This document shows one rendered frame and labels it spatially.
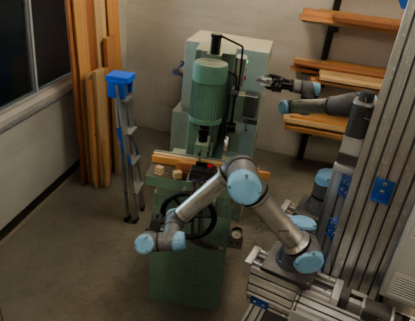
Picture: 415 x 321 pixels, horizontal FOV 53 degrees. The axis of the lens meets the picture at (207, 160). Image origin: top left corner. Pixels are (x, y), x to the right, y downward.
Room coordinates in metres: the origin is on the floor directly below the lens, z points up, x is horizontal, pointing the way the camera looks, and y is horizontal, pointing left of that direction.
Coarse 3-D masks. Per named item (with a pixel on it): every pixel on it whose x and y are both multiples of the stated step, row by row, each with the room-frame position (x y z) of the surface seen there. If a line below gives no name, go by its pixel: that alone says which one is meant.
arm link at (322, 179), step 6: (324, 168) 1.94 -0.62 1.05; (330, 168) 1.94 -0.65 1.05; (318, 174) 1.90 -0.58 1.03; (324, 174) 1.89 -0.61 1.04; (330, 174) 1.89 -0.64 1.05; (318, 180) 1.87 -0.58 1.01; (324, 180) 1.85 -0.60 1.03; (318, 186) 1.86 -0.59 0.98; (324, 186) 1.84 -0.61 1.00; (312, 192) 1.89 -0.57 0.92; (318, 192) 1.86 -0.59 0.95; (324, 192) 1.84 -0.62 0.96
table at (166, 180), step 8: (152, 168) 1.98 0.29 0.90; (168, 168) 2.00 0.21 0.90; (152, 176) 1.90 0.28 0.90; (160, 176) 1.90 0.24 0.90; (168, 176) 1.91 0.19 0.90; (184, 176) 1.93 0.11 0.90; (152, 184) 1.90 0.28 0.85; (160, 184) 1.89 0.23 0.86; (168, 184) 1.89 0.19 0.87; (176, 184) 1.89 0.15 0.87; (184, 184) 1.88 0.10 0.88; (224, 192) 1.87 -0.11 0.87; (184, 200) 1.79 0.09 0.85
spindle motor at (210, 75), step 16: (208, 64) 2.00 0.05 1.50; (224, 64) 2.03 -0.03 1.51; (192, 80) 2.03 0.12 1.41; (208, 80) 1.96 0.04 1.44; (224, 80) 2.00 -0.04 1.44; (192, 96) 2.00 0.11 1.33; (208, 96) 1.96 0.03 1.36; (224, 96) 2.04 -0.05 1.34; (192, 112) 1.99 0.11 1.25; (208, 112) 1.96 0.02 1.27
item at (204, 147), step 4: (208, 136) 2.12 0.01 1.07; (196, 140) 2.05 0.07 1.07; (208, 140) 2.07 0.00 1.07; (196, 144) 2.00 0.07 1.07; (200, 144) 2.01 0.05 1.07; (204, 144) 2.01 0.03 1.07; (208, 144) 2.05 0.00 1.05; (196, 148) 2.00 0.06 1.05; (200, 148) 1.99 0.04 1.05; (204, 148) 1.99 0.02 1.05; (208, 148) 2.10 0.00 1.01; (196, 152) 2.00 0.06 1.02; (204, 152) 1.99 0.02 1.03; (200, 156) 1.99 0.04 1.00; (204, 156) 1.99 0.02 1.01
